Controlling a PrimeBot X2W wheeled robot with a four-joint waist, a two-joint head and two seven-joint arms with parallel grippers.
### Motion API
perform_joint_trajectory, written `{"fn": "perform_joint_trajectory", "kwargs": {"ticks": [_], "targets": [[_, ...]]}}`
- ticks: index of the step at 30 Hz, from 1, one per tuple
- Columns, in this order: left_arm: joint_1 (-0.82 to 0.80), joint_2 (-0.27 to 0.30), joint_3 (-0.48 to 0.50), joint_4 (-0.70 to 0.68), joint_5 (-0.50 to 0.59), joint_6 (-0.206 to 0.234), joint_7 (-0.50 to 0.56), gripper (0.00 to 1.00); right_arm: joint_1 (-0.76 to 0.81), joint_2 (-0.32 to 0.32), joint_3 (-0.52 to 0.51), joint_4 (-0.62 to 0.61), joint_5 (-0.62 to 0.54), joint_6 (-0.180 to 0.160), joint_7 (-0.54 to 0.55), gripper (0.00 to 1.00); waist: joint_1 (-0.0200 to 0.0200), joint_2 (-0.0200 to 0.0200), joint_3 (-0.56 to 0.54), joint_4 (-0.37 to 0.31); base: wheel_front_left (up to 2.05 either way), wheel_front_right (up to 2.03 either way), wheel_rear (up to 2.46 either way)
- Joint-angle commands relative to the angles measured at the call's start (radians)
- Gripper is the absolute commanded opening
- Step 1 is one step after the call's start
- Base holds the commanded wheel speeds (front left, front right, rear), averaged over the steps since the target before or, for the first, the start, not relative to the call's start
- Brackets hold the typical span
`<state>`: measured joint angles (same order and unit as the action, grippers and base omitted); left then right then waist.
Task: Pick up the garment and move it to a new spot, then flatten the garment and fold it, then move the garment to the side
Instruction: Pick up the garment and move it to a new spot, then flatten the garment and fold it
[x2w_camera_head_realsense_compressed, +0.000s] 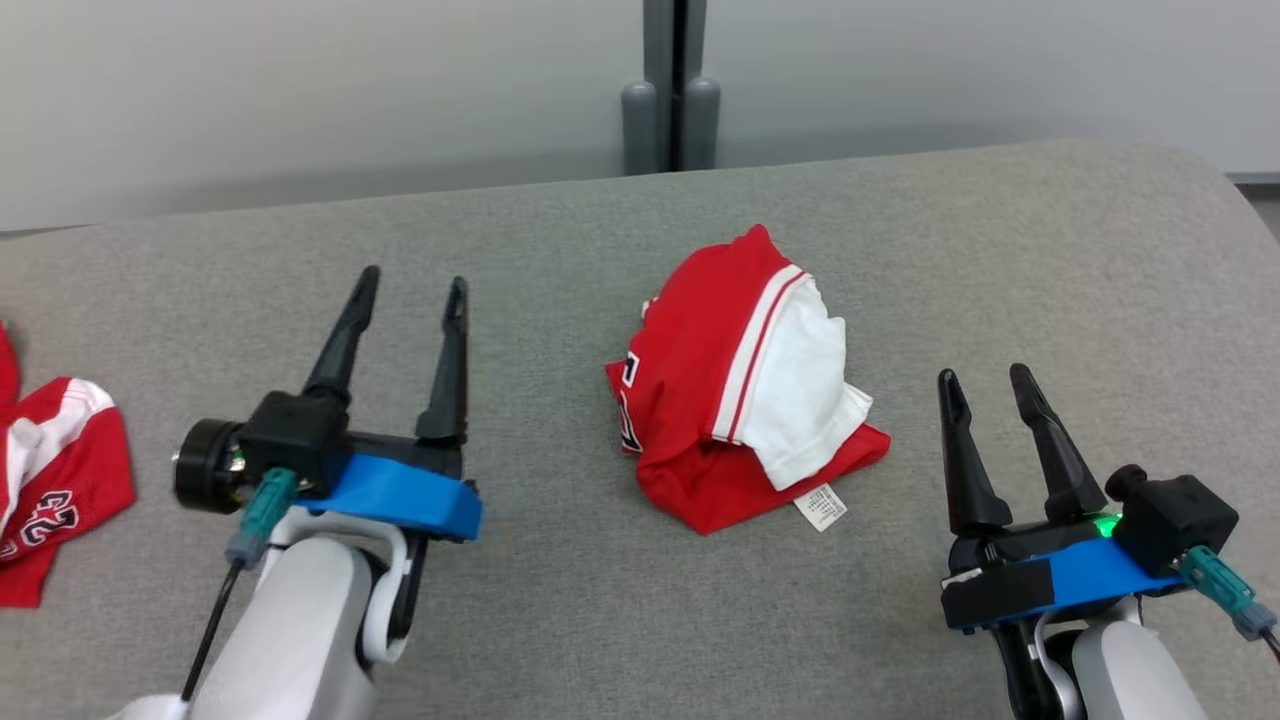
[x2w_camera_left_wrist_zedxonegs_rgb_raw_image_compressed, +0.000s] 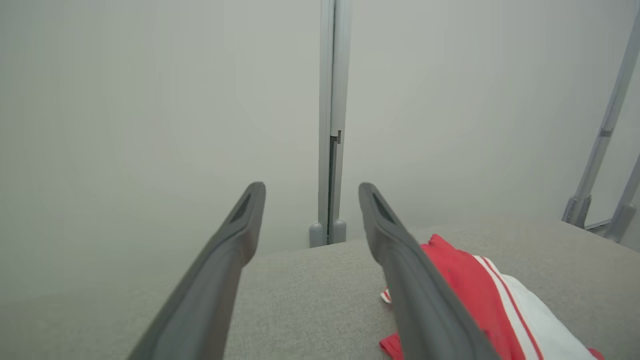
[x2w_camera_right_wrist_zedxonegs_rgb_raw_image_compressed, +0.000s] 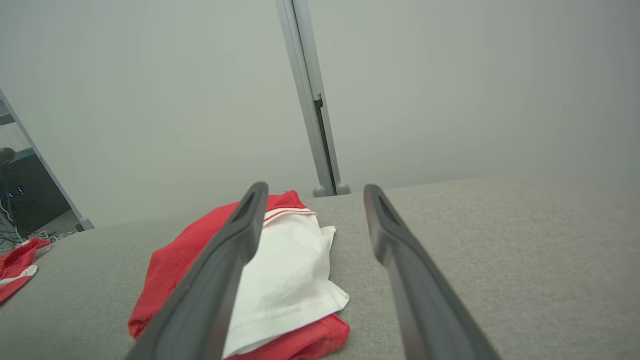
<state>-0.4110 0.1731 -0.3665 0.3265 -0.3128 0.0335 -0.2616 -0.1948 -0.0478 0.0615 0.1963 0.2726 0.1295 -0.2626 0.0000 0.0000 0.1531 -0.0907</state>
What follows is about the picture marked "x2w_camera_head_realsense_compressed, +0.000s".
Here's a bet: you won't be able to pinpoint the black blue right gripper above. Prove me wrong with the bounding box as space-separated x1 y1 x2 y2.
937 363 1189 634

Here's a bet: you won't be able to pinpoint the dark grey partition column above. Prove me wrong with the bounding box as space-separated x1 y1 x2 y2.
643 0 708 173

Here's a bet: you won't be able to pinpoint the red white-sleeved T-shirt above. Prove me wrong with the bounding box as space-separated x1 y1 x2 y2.
604 224 893 536

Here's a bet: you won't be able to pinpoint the black cable with teal connector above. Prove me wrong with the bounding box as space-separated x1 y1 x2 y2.
1177 545 1280 663
180 467 301 701

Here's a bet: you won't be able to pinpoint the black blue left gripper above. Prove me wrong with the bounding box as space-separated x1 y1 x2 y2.
175 265 484 544

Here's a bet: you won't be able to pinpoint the grey cylindrical post cap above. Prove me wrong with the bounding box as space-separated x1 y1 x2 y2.
684 77 723 171
620 80 659 177

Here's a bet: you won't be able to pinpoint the red white printed basketball shorts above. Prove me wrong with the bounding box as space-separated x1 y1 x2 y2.
0 320 136 609

